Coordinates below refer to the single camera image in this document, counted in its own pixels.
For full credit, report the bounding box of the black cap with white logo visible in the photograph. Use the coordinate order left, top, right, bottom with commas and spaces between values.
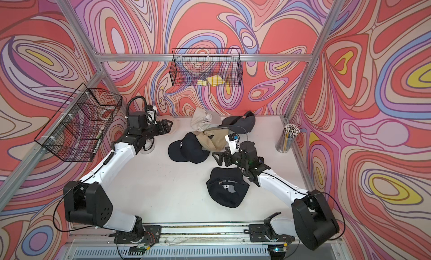
168, 132, 210, 164

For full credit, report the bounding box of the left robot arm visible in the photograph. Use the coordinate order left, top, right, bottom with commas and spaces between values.
62, 96, 173, 233

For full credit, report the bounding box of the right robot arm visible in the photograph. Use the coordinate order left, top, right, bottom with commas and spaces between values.
207, 140, 340, 251

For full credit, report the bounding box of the tan khaki baseball cap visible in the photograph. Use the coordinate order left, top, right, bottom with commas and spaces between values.
194, 128, 230, 152

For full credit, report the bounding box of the black cap upside down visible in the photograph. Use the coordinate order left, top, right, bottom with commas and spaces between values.
206, 167, 249, 208

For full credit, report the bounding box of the dark grey baseball cap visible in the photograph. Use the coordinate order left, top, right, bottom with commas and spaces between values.
218, 111, 256, 134

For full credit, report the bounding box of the light beige baseball cap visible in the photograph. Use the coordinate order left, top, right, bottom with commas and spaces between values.
191, 108, 222, 132

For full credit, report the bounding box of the cup of pencils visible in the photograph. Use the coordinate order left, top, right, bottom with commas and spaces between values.
276, 123, 300, 153

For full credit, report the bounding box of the black wire basket back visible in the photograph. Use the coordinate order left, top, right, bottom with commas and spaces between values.
169, 47, 243, 87

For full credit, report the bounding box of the black wire basket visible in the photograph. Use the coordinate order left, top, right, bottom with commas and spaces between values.
34, 83, 122, 162
169, 47, 243, 87

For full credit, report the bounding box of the black wire basket left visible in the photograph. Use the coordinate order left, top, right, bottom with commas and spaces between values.
34, 83, 122, 162

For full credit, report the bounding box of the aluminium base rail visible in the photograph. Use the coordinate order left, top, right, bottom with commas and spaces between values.
56, 222, 352, 260

